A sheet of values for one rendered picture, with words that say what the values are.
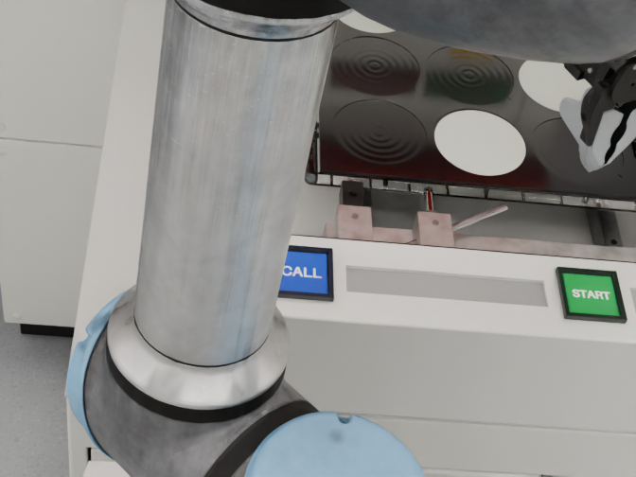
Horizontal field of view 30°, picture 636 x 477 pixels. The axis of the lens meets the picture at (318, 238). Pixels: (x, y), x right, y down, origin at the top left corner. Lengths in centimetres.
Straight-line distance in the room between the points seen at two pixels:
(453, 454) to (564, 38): 76
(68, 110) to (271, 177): 111
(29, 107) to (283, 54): 117
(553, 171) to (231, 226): 69
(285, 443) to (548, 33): 34
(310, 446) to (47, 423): 138
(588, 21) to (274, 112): 18
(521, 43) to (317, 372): 63
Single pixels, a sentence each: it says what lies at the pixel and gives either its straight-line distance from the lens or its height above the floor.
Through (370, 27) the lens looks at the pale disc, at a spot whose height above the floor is 90.
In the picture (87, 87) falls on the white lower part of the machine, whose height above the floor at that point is 63.
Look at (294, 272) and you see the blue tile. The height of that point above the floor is 96.
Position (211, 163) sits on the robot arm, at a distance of 60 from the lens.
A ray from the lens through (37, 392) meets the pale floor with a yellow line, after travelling 211.
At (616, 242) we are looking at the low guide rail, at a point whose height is 85.
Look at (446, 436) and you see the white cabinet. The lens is 117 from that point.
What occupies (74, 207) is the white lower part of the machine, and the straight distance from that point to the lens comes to 185.
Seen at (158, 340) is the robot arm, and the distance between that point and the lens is 71.
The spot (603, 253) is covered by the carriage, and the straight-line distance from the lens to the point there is 124.
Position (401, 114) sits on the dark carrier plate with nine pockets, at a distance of 129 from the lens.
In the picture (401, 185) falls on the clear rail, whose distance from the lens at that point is 121.
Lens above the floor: 175
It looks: 48 degrees down
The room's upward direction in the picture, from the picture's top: 12 degrees clockwise
